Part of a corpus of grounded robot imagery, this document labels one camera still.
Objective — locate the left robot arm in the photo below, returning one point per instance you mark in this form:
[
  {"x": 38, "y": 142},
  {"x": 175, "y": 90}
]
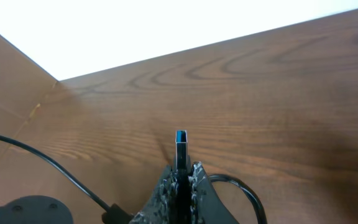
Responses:
[{"x": 35, "y": 209}]

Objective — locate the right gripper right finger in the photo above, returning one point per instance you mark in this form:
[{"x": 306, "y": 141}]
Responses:
[{"x": 206, "y": 207}]

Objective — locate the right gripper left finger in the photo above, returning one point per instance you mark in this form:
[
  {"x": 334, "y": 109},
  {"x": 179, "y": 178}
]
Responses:
[{"x": 159, "y": 207}]

